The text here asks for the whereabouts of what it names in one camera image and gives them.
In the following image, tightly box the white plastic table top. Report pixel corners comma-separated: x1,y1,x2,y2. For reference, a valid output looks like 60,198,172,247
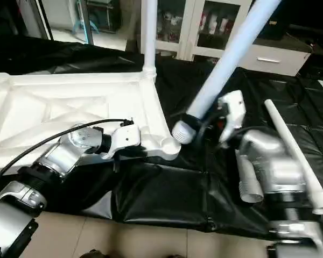
0,71,183,177

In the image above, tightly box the black box with orange label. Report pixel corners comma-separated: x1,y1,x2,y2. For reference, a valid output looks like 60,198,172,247
263,0,292,41

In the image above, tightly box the light blue plastic stand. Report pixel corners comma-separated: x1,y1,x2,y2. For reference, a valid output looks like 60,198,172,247
72,15,100,36

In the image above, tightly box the white glass-door cabinet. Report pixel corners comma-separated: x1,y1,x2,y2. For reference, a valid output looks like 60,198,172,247
139,0,256,62

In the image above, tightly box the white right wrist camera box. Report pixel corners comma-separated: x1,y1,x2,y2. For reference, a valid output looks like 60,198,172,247
217,90,246,144

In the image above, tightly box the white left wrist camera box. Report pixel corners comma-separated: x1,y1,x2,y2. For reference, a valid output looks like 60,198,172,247
100,124,143,161

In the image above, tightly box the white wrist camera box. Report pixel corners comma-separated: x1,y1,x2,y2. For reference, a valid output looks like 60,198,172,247
217,90,246,144
100,124,143,161

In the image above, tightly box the white drawer unit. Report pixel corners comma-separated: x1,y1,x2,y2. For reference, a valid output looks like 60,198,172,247
238,39,312,78

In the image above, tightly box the black mat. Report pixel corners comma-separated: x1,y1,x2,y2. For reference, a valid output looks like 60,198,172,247
0,34,323,241

